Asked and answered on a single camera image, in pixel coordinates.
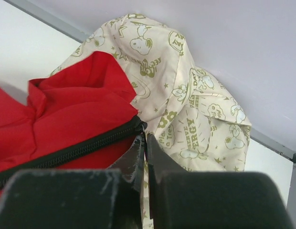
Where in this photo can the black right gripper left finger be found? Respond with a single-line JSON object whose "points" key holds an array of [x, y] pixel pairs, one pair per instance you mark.
{"points": [[77, 198]]}

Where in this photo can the red zip jacket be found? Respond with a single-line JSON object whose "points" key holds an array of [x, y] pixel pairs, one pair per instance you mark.
{"points": [[78, 118]]}

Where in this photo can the aluminium right frame post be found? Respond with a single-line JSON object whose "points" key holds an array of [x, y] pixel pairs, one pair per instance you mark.
{"points": [[291, 203]]}

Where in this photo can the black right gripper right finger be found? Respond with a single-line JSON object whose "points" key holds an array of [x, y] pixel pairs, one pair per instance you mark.
{"points": [[210, 200]]}

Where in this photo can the cream green printed cloth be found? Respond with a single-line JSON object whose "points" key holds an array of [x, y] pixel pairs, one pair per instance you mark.
{"points": [[194, 118]]}

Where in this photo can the grey rear frame bar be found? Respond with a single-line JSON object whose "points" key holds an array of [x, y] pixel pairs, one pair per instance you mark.
{"points": [[49, 19]]}

